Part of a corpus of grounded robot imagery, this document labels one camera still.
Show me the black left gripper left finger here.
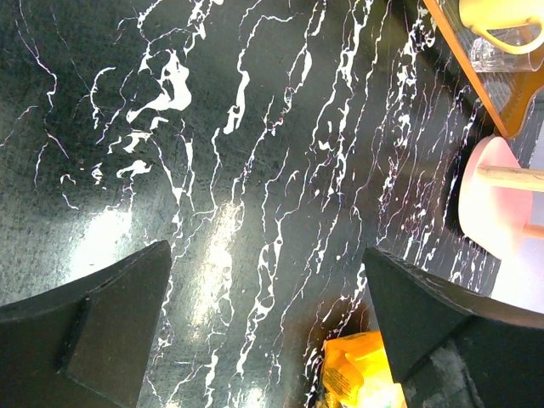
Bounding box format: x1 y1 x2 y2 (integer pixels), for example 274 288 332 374
1 241 172 407

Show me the pink three-tier shelf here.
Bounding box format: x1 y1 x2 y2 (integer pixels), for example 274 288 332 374
458 136 543 260

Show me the orange candy bag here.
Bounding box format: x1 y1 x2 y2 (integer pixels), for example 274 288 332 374
315 331 406 408

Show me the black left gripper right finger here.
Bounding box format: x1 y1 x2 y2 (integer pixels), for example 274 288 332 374
363 247 543 407

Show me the brown wooden cup rack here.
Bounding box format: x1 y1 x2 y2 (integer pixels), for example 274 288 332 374
424 1 543 139

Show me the clear glass bottom shelf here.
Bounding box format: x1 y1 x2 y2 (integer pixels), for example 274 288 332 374
469 38 543 73

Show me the cream yellow mug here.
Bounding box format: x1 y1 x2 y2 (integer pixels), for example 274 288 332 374
458 0 543 54

